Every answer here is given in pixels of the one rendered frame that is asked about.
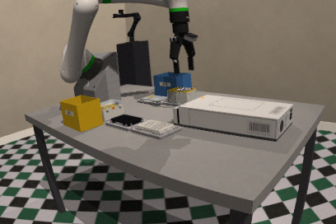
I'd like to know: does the blue open-top bin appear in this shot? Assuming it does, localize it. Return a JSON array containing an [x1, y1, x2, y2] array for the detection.
[[153, 72, 192, 96]]

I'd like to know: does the yellow bin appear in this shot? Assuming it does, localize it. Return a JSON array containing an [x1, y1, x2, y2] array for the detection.
[[60, 96, 103, 132]]

